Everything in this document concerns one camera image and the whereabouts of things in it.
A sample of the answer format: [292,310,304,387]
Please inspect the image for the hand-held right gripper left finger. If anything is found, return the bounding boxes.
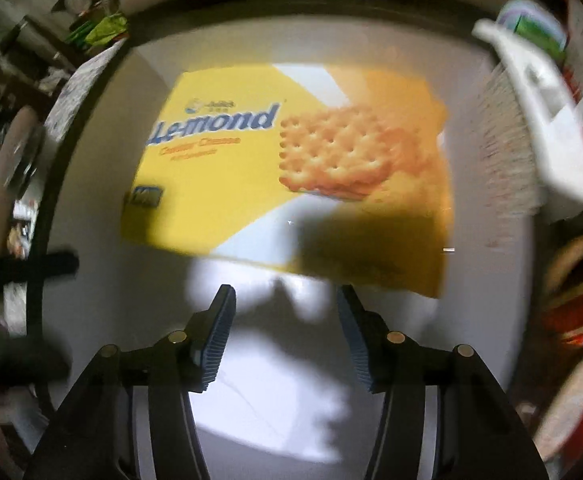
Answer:
[24,284,237,480]

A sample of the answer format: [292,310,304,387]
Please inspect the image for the grey patterned blanket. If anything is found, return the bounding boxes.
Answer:
[41,40,128,133]

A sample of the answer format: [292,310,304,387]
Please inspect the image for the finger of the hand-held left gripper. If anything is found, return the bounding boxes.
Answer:
[0,249,80,302]

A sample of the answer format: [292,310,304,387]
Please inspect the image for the green snack bag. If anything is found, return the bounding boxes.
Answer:
[68,14,129,47]

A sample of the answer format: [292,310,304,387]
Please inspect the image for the yellow cracker box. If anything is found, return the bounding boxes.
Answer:
[120,62,456,300]

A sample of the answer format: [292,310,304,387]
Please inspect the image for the red snack packet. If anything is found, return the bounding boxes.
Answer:
[544,240,583,348]

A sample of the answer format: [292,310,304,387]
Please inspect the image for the green white packet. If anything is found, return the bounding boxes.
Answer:
[499,0,569,58]

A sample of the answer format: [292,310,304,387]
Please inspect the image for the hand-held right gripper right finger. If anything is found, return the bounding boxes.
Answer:
[336,284,549,480]

